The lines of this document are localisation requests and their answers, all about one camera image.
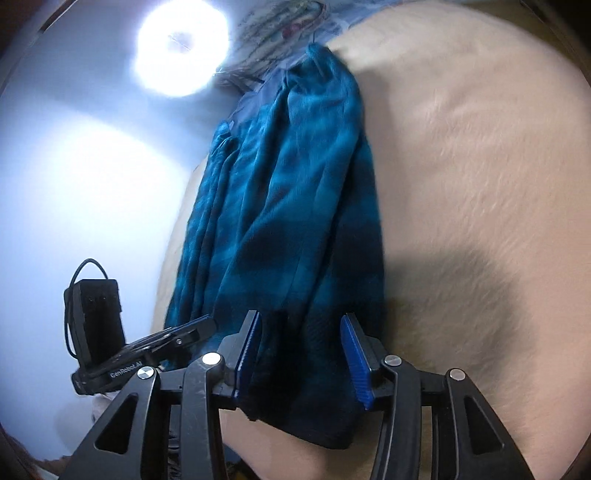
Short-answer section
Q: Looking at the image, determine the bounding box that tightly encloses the ring light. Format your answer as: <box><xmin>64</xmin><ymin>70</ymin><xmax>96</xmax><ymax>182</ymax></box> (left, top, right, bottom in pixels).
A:
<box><xmin>134</xmin><ymin>0</ymin><xmax>230</xmax><ymax>97</ymax></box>

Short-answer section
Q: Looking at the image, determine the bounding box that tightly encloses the teal plaid fleece jacket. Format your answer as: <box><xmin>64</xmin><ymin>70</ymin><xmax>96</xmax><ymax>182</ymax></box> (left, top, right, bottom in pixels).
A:
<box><xmin>164</xmin><ymin>41</ymin><xmax>386</xmax><ymax>450</ymax></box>

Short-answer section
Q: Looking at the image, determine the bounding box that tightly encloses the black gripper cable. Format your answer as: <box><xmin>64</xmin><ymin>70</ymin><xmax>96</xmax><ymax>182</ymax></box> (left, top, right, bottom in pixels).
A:
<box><xmin>64</xmin><ymin>257</ymin><xmax>108</xmax><ymax>360</ymax></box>

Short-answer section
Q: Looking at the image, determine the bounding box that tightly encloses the beige blanket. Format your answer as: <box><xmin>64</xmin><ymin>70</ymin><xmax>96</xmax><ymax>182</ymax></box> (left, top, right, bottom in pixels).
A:
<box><xmin>154</xmin><ymin>0</ymin><xmax>591</xmax><ymax>480</ymax></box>

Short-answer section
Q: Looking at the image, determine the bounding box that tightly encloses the blue checkered bed sheet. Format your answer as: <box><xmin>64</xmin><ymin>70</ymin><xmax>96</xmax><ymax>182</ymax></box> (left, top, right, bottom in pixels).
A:
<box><xmin>323</xmin><ymin>0</ymin><xmax>389</xmax><ymax>44</ymax></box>

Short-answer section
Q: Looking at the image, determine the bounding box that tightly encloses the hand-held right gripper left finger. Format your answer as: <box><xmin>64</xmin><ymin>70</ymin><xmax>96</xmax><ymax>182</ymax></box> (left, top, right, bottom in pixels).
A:
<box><xmin>60</xmin><ymin>310</ymin><xmax>264</xmax><ymax>480</ymax></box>

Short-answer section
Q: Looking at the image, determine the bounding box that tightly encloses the folded floral quilt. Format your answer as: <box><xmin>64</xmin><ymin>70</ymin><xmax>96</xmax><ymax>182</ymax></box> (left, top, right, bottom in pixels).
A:
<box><xmin>231</xmin><ymin>0</ymin><xmax>333</xmax><ymax>70</ymax></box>

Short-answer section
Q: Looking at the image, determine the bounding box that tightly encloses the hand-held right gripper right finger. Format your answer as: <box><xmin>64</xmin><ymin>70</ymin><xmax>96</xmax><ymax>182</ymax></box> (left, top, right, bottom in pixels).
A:
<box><xmin>339</xmin><ymin>313</ymin><xmax>536</xmax><ymax>480</ymax></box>

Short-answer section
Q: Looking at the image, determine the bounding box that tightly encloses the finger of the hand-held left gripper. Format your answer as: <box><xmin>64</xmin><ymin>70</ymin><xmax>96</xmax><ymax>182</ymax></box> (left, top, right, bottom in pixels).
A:
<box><xmin>156</xmin><ymin>315</ymin><xmax>218</xmax><ymax>352</ymax></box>

